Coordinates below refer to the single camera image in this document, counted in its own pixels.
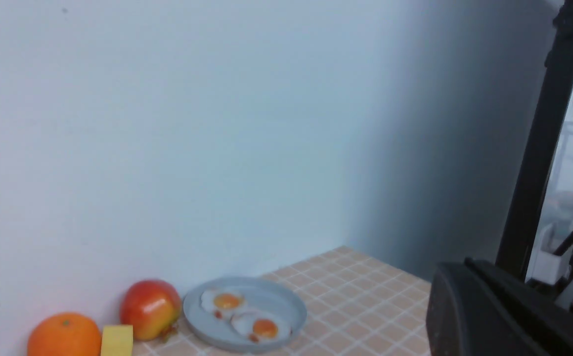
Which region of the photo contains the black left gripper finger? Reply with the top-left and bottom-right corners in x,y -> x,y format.
426,258 -> 573,356

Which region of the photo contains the white container with tools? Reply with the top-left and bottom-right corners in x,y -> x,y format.
525,211 -> 573,310

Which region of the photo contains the checkered beige tablecloth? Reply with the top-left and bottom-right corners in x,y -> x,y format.
128,246 -> 435,356

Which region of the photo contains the front fried egg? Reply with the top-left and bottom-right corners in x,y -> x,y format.
230,310 -> 292,343

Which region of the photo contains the fried egg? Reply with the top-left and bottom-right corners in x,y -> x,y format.
230,310 -> 292,343
200,289 -> 247,318

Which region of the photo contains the black vertical pole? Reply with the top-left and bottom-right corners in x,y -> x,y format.
495,0 -> 573,281

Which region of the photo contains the blue-grey egg plate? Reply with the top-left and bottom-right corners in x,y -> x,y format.
183,276 -> 308,355

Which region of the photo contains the back fried egg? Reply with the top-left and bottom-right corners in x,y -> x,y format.
200,289 -> 247,318

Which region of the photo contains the red pomegranate fruit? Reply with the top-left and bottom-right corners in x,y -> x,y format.
119,279 -> 182,343

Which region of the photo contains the yellow cube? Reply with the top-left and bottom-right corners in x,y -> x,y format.
100,325 -> 134,356

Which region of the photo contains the orange fruit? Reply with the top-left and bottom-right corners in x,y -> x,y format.
26,312 -> 102,356

